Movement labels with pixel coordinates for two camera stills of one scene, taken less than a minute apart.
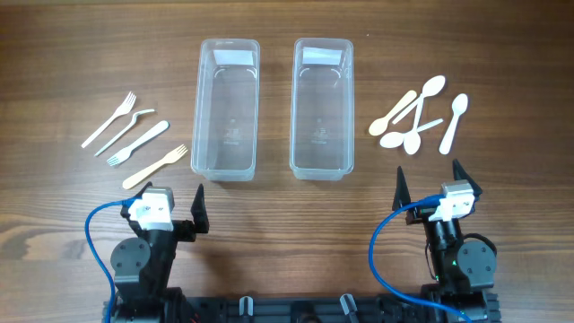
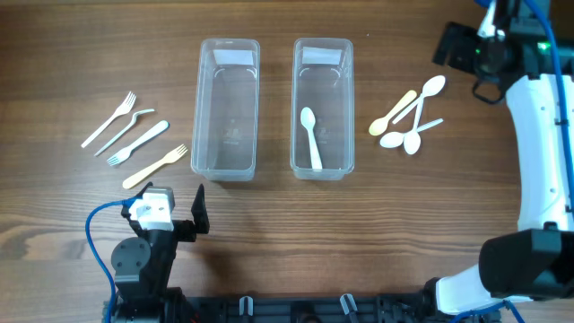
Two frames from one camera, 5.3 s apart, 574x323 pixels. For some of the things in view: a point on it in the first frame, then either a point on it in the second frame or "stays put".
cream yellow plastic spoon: (379, 125) stays put
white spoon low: (395, 139) stays put
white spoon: (459, 105) to (308, 119)
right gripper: (403, 194) to (465, 37)
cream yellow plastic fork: (170, 158) stays put
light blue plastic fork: (125, 153) stays put
